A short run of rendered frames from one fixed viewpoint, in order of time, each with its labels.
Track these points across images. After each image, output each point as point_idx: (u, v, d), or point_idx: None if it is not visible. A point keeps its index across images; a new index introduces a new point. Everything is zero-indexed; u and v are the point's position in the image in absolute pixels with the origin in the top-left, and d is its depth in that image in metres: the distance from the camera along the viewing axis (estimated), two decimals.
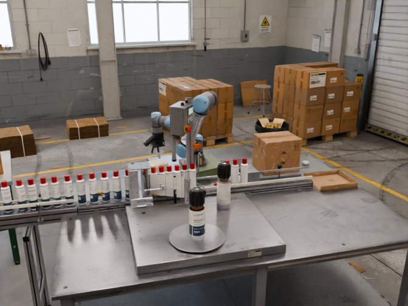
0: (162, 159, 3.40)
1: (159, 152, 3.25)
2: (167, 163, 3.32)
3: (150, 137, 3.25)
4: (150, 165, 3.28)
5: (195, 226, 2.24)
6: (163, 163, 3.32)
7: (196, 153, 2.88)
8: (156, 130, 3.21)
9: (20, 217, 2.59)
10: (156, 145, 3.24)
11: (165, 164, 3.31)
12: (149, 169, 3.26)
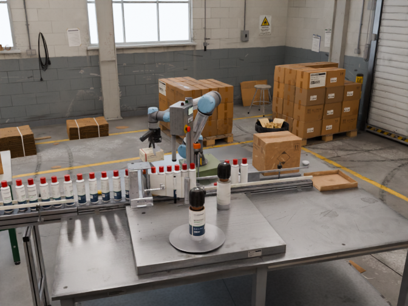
0: None
1: (155, 149, 3.20)
2: (163, 150, 3.24)
3: (146, 132, 3.21)
4: (145, 152, 3.21)
5: (195, 226, 2.24)
6: (158, 150, 3.24)
7: (196, 153, 2.88)
8: (152, 125, 3.16)
9: (20, 217, 2.59)
10: (152, 141, 3.19)
11: (161, 152, 3.23)
12: (143, 155, 3.19)
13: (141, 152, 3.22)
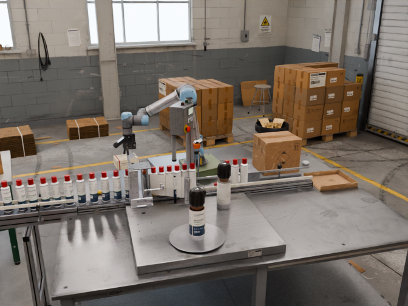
0: (134, 153, 3.19)
1: (129, 155, 3.06)
2: (138, 157, 3.10)
3: (120, 138, 3.07)
4: (119, 159, 3.07)
5: (195, 226, 2.24)
6: (133, 157, 3.10)
7: (196, 153, 2.88)
8: (125, 131, 3.02)
9: (20, 217, 2.59)
10: (125, 147, 3.05)
11: (135, 158, 3.09)
12: (116, 163, 3.05)
13: (115, 158, 3.08)
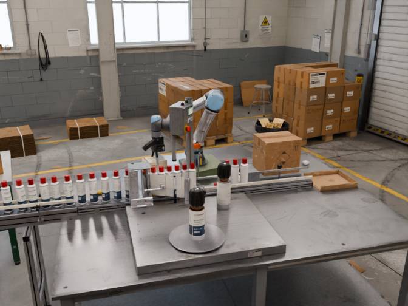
0: None
1: (158, 158, 3.13)
2: (166, 159, 3.16)
3: (149, 141, 3.13)
4: (148, 161, 3.13)
5: (195, 226, 2.24)
6: (161, 159, 3.16)
7: (196, 153, 2.88)
8: (155, 134, 3.09)
9: (20, 217, 2.59)
10: (155, 150, 3.12)
11: (164, 161, 3.15)
12: None
13: (144, 161, 3.14)
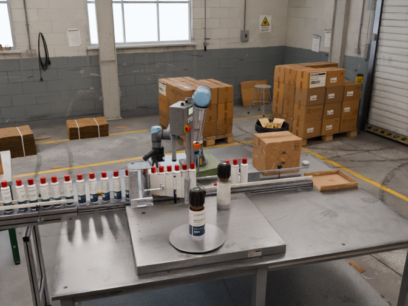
0: (162, 165, 3.28)
1: (158, 168, 3.15)
2: (166, 169, 3.19)
3: (149, 152, 3.16)
4: (148, 171, 3.16)
5: (195, 226, 2.24)
6: None
7: (196, 153, 2.88)
8: (155, 144, 3.11)
9: (20, 217, 2.59)
10: (155, 160, 3.14)
11: (164, 170, 3.18)
12: None
13: None
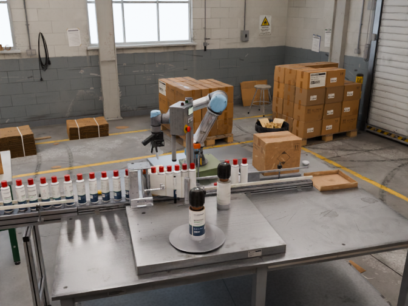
0: (162, 165, 3.28)
1: (158, 152, 3.11)
2: (166, 169, 3.19)
3: (149, 136, 3.12)
4: (148, 171, 3.16)
5: (195, 226, 2.24)
6: None
7: (196, 153, 2.88)
8: (155, 129, 3.07)
9: (20, 217, 2.59)
10: (154, 145, 3.10)
11: (164, 170, 3.18)
12: None
13: None
